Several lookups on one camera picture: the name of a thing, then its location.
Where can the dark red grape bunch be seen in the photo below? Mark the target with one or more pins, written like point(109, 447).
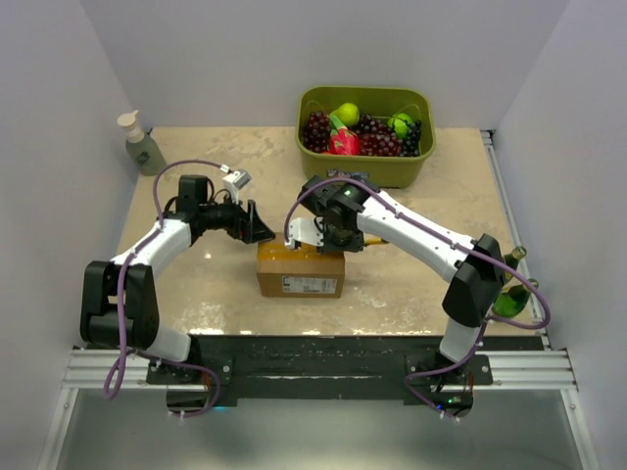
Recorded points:
point(316, 132)

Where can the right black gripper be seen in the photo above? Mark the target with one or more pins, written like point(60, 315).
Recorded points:
point(356, 245)

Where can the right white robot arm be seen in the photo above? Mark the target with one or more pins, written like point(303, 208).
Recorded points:
point(345, 210)

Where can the black grape bunch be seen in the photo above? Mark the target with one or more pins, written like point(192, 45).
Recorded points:
point(411, 141)

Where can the green round fruit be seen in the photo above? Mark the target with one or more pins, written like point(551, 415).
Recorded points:
point(400, 123)

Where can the yellow utility knife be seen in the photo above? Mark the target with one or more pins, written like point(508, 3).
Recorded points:
point(374, 241)

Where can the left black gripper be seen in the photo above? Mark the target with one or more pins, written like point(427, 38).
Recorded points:
point(247, 227)

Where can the green plastic tub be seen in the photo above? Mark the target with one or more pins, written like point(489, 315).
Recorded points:
point(382, 103)

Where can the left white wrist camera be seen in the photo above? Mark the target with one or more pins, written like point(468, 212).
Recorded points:
point(234, 181)

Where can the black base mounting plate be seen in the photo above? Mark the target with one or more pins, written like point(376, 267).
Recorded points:
point(233, 368)

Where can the aluminium frame rail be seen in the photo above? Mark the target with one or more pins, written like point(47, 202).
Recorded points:
point(513, 370)

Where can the pink dragon fruit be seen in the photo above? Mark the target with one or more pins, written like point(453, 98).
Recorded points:
point(342, 141)

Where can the green glass bottle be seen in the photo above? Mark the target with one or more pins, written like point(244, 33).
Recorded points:
point(512, 260)
point(510, 302)

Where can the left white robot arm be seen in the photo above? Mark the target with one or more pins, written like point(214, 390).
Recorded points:
point(119, 301)

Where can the green pear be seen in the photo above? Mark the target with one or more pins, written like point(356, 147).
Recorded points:
point(348, 113)

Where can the brown cardboard express box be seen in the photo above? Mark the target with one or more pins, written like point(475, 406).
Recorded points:
point(302, 273)

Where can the grey pump soap bottle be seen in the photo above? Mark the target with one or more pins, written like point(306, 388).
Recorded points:
point(140, 146)

